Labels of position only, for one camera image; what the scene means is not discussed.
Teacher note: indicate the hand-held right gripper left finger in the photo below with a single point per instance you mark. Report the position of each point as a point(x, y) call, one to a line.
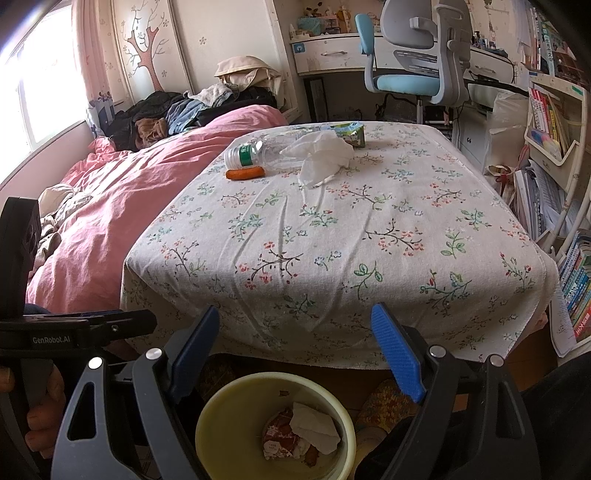
point(194, 353)

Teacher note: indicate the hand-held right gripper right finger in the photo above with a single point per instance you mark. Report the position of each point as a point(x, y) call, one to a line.
point(399, 353)

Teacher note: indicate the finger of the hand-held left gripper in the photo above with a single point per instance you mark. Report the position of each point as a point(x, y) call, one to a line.
point(124, 323)

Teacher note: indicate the cream plastic bin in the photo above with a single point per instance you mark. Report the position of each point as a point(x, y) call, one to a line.
point(231, 429)

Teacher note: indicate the balled white tissue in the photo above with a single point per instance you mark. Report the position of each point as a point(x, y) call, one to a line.
point(316, 424)

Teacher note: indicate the red printed snack bag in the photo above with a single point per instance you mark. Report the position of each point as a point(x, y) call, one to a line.
point(277, 438)

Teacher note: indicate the person's left hand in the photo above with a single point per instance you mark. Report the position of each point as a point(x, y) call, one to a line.
point(44, 422)

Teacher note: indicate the knitted slipper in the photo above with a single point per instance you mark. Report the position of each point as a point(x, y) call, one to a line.
point(383, 401)

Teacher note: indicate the beige crumpled cloth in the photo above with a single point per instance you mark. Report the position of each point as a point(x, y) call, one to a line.
point(55, 203)

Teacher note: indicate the floral tablecloth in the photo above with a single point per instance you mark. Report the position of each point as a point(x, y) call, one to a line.
point(346, 258)

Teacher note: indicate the pink blanket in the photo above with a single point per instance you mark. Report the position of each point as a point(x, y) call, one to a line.
point(129, 207)

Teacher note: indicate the person's black trousers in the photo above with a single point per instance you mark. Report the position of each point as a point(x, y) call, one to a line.
point(554, 415)

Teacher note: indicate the window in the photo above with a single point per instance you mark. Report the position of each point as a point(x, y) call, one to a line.
point(41, 92)

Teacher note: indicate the rolled orange peel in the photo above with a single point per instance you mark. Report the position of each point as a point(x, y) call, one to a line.
point(244, 173)

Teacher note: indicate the stack of books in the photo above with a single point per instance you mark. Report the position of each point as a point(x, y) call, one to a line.
point(577, 286)

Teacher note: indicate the pile of clothes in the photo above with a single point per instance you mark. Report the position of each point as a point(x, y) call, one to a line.
point(152, 110)

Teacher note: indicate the clear plastic bottle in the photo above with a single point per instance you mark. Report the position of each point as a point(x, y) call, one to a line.
point(258, 154)

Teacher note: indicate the stack of papers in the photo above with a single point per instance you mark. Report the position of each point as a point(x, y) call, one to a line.
point(535, 194)

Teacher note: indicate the large white tissue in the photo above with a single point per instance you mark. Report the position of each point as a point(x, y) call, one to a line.
point(323, 157)

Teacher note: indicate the pink curtain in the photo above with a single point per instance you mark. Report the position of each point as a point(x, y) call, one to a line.
point(92, 55)

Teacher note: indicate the green drink carton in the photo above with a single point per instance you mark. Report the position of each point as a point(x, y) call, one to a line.
point(353, 134)

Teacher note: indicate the white drawer cabinet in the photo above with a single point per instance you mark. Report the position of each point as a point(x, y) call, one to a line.
point(471, 138)

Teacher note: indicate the white wardrobe with tree decal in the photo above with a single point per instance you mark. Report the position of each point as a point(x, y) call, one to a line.
point(138, 46)

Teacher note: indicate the white tiered book cart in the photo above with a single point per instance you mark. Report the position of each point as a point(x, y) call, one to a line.
point(538, 148)

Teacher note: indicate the white plastic bag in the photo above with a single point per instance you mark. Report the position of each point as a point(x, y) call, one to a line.
point(505, 120)

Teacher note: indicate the row of upright books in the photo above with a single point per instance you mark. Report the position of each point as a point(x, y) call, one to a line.
point(549, 120)

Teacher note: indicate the beige pillow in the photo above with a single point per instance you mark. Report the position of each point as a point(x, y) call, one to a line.
point(240, 67)

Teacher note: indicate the white desk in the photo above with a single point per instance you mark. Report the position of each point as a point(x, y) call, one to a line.
point(323, 55)

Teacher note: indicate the grey blue office chair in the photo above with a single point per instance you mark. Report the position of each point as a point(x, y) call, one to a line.
point(415, 46)

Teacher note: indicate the cluster of desk ornaments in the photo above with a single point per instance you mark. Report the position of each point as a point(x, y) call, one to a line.
point(323, 21)

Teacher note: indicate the leaning colourful books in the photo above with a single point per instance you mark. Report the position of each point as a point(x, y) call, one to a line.
point(549, 32)

